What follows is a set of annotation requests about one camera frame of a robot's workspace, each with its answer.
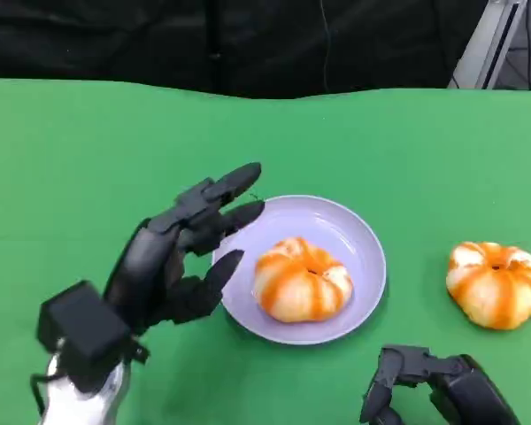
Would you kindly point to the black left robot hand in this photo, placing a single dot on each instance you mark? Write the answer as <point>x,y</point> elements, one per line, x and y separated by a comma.
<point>146,270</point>

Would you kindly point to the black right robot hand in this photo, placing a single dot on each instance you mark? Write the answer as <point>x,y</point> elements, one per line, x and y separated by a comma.
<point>464,394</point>

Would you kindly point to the orange white toy bread roll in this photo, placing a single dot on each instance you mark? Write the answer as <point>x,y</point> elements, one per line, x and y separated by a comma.
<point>301,283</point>
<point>491,292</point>

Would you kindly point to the green table cloth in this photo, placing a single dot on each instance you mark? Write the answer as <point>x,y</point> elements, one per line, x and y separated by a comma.
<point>115,133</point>

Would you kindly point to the lilac plate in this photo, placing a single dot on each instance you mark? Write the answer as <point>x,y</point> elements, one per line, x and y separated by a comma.
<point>358,248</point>

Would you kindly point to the black backdrop curtain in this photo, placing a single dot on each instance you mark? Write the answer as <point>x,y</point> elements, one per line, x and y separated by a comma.
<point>115,44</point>

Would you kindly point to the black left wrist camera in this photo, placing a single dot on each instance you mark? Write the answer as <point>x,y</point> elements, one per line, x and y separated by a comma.
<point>84,327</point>

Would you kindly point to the grey aluminium frame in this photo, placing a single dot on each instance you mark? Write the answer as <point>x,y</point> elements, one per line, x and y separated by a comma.
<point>491,40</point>

